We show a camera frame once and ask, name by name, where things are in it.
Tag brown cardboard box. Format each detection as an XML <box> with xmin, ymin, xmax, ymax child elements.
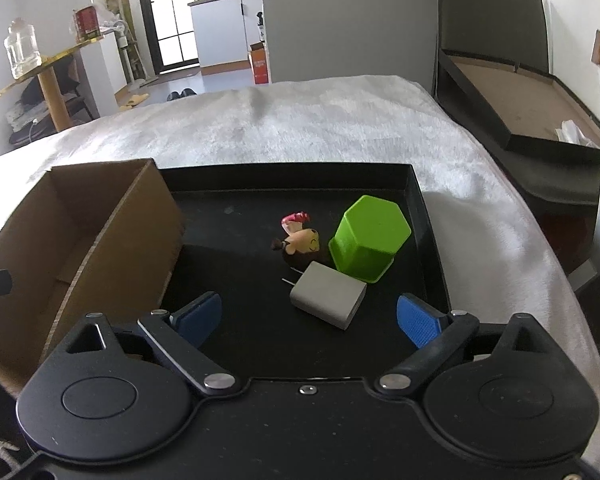
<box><xmin>0</xmin><ymin>158</ymin><xmax>185</xmax><ymax>401</ymax></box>

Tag grey charger plug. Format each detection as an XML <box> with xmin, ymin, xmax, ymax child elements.
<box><xmin>281</xmin><ymin>261</ymin><xmax>369</xmax><ymax>332</ymax></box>

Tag yellow slippers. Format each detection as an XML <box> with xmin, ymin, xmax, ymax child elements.
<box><xmin>119</xmin><ymin>92</ymin><xmax>150</xmax><ymax>111</ymax></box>

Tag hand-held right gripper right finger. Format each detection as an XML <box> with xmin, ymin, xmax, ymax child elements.
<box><xmin>375</xmin><ymin>292</ymin><xmax>563</xmax><ymax>401</ymax></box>

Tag red tin can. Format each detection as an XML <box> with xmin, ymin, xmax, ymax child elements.
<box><xmin>75</xmin><ymin>6</ymin><xmax>103</xmax><ymax>41</ymax></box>

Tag black framed glass door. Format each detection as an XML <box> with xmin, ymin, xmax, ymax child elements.
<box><xmin>130</xmin><ymin>0</ymin><xmax>201</xmax><ymax>73</ymax></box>

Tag white kitchen cabinet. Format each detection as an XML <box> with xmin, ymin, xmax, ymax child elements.
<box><xmin>187</xmin><ymin>0</ymin><xmax>265</xmax><ymax>68</ymax></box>

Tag green hexagonal cup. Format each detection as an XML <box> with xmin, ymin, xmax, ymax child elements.
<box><xmin>328</xmin><ymin>195</ymin><xmax>412</xmax><ymax>285</ymax></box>

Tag white side cabinet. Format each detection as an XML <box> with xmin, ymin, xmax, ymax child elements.
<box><xmin>75</xmin><ymin>30</ymin><xmax>128</xmax><ymax>121</ymax></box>

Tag white crumpled paper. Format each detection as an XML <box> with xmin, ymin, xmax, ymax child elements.
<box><xmin>555</xmin><ymin>119</ymin><xmax>600</xmax><ymax>148</ymax></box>

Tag round table with gold edge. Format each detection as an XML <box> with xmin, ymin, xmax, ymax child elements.
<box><xmin>0</xmin><ymin>40</ymin><xmax>106</xmax><ymax>133</ymax></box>

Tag black tray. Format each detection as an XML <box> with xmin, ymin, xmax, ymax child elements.
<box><xmin>150</xmin><ymin>162</ymin><xmax>453</xmax><ymax>381</ymax></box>

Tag orange carton box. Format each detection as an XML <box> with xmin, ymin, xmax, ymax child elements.
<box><xmin>247</xmin><ymin>42</ymin><xmax>272</xmax><ymax>86</ymax></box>

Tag small figurine with pink hat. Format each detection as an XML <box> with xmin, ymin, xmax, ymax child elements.
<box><xmin>271</xmin><ymin>211</ymin><xmax>323</xmax><ymax>270</ymax></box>

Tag clear glass jar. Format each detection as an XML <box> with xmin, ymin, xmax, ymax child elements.
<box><xmin>4</xmin><ymin>19</ymin><xmax>43</xmax><ymax>80</ymax></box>

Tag black framed brown board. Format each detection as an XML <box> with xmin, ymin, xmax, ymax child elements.
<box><xmin>437</xmin><ymin>49</ymin><xmax>600</xmax><ymax>152</ymax></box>

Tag white fluffy blanket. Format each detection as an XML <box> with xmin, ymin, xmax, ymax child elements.
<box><xmin>0</xmin><ymin>75</ymin><xmax>600</xmax><ymax>480</ymax></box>

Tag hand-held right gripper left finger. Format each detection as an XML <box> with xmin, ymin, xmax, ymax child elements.
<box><xmin>42</xmin><ymin>290</ymin><xmax>241</xmax><ymax>401</ymax></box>

